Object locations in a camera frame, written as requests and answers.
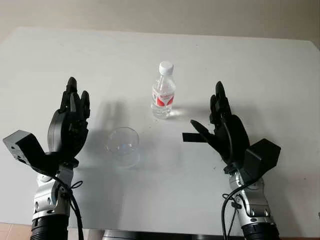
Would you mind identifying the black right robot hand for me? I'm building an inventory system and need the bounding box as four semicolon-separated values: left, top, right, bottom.
190;80;251;173

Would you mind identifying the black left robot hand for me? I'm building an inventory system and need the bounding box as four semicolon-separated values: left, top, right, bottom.
46;76;91;167

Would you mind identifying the clear plastic water bottle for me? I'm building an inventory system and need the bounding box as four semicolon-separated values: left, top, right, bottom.
150;60;175;120

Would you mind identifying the clear plastic cup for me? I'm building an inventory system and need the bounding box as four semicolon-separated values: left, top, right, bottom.
103;126;141;170

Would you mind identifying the dark robot torso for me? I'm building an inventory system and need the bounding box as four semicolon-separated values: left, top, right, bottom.
101;229;226;240

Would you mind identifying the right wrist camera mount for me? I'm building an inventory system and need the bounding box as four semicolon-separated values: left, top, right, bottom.
241;138;282;186

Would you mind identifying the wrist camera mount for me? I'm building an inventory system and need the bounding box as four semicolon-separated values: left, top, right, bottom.
2;129;62;174
241;138;282;186

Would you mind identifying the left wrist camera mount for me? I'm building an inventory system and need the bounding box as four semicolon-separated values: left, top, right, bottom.
2;129;62;174

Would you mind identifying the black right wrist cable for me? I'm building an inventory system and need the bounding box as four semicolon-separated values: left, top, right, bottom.
220;117;250;240

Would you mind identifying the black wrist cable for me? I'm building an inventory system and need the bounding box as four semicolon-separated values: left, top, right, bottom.
53;173;85;240
220;117;250;240

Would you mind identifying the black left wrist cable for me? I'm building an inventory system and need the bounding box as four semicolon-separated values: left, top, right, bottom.
53;173;85;240

